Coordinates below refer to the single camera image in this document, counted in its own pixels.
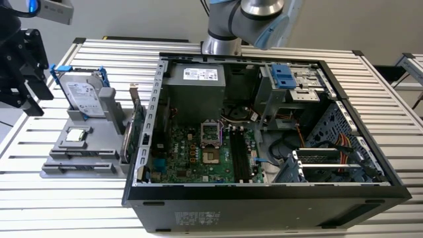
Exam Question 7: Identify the metal slat side table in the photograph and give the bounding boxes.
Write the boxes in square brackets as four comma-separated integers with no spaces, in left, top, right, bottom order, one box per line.
[391,52,423,110]

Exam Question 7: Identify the thin orange wire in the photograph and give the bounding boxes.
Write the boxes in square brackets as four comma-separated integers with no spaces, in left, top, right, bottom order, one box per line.
[295,123,307,149]

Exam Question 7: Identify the metal socket cover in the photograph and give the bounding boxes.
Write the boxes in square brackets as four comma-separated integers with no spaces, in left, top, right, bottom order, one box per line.
[200,119,221,147]

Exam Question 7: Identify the grey power supply unit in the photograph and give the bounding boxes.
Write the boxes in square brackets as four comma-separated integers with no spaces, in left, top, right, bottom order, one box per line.
[161,63,228,124]

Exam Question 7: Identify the black looped cable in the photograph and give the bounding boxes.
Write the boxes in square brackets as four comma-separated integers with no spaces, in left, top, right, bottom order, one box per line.
[269,135,297,166]

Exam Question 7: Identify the thin metal locking lever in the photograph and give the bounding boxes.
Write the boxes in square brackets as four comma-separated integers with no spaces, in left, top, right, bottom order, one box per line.
[217,120,227,149]

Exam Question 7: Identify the graphics card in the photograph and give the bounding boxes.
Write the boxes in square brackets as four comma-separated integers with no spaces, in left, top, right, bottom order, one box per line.
[119,83,148,164]

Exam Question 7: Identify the CPU socket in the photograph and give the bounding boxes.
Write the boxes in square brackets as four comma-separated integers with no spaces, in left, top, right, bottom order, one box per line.
[201,148,221,165]

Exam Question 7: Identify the grey disk bay frame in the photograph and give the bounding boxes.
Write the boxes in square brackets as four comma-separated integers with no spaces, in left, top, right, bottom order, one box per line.
[273,147,364,184]

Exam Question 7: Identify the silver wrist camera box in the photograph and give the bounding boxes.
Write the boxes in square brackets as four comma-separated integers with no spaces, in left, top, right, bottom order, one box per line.
[25,0,73,26]

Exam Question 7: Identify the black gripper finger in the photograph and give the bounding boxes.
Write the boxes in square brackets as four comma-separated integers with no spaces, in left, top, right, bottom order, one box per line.
[20,28,55,102]
[0,86,45,118]

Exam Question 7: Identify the open black PC case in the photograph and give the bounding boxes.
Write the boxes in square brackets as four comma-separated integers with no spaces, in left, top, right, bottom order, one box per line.
[121,51,414,234]

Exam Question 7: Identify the green motherboard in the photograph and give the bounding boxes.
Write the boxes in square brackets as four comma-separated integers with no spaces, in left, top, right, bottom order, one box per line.
[147,123,268,184]

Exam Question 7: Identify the perforated metal disk bay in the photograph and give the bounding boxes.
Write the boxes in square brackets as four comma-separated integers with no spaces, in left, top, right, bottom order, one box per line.
[303,100,388,184]

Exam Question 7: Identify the grey plastic parts rack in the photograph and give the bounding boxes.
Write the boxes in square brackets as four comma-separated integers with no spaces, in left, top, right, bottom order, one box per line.
[39,87,140,179]

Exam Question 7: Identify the black round fan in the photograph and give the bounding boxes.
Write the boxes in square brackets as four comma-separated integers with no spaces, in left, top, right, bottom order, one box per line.
[227,105,255,122]

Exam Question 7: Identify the hard disk in blue carrier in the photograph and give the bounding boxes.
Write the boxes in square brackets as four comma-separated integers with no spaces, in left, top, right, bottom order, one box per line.
[48,63,112,122]

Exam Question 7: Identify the grey metal drive bay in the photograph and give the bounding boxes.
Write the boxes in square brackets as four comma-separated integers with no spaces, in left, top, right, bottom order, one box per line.
[253,63,333,131]

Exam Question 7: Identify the red yellow wire bundle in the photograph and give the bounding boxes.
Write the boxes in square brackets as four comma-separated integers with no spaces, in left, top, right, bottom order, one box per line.
[333,132,353,176]

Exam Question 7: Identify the blue plastic bay latch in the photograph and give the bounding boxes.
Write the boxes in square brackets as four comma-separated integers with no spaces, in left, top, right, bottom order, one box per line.
[269,63,295,89]

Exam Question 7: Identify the silver CPU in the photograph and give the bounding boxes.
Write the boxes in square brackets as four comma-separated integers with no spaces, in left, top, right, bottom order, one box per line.
[64,128,88,143]

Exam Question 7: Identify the black RAM slot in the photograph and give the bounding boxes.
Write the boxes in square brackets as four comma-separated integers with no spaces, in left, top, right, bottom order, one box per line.
[235,126,244,184]
[229,126,240,184]
[239,126,249,184]
[244,126,255,184]

